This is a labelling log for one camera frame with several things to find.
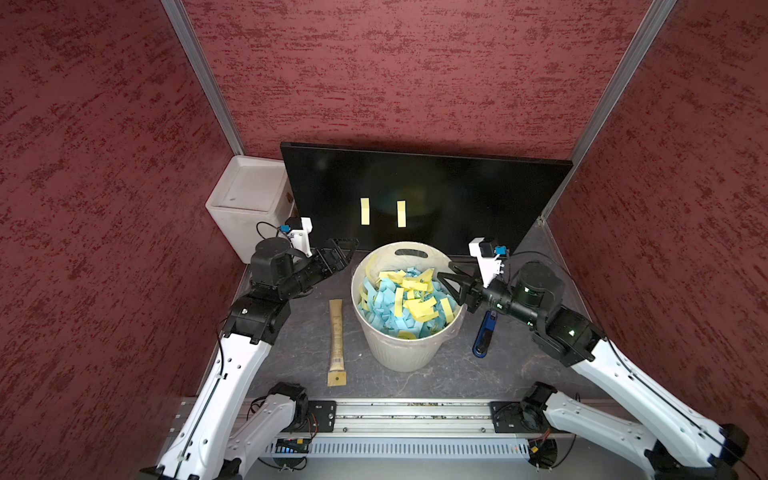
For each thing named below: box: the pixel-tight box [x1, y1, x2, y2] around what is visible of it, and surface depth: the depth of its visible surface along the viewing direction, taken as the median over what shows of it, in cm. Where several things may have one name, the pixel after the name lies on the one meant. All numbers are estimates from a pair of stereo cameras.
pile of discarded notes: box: [358, 257, 459, 339], surface depth 73 cm
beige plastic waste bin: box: [351, 241, 467, 373], surface depth 76 cm
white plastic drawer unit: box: [205, 155, 297, 264], surface depth 92 cm
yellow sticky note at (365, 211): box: [360, 198, 370, 226], surface depth 72 cm
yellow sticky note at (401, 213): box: [397, 200, 406, 228], surface depth 72 cm
